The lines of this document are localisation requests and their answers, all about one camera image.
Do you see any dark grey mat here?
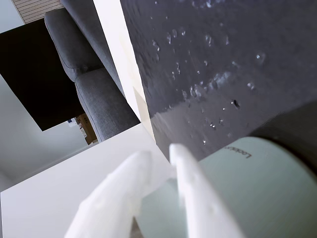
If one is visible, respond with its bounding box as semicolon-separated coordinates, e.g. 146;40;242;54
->
119;0;317;164

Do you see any grey fabric sofa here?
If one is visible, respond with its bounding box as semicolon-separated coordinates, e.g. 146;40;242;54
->
44;0;141;142

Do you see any pale green cup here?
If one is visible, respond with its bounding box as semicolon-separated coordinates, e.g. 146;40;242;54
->
135;136;317;238

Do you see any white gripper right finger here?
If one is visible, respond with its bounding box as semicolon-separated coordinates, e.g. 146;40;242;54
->
168;143;245;238

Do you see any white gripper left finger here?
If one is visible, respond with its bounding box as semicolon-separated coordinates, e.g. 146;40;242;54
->
63;150;152;238

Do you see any black rug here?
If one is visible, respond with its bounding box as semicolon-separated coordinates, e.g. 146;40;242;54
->
0;18;86;132

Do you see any brown cardboard box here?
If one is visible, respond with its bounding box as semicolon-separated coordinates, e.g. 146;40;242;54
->
74;113;99;146

